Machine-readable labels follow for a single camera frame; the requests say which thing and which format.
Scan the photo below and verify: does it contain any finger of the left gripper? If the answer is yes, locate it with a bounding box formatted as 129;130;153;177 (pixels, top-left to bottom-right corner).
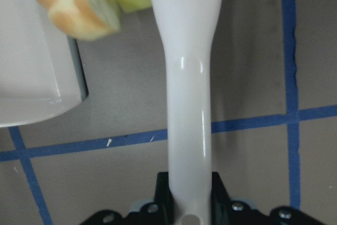
211;172;324;225
82;172;174;225

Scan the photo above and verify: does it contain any beige plastic dustpan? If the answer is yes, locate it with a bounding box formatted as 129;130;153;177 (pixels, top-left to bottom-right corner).
1;0;88;127

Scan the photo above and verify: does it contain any beige hand brush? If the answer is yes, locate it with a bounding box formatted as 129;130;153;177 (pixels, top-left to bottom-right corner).
152;0;222;224

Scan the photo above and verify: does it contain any pale melon slice toy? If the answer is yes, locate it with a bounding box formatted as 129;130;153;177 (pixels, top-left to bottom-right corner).
36;0;121;41

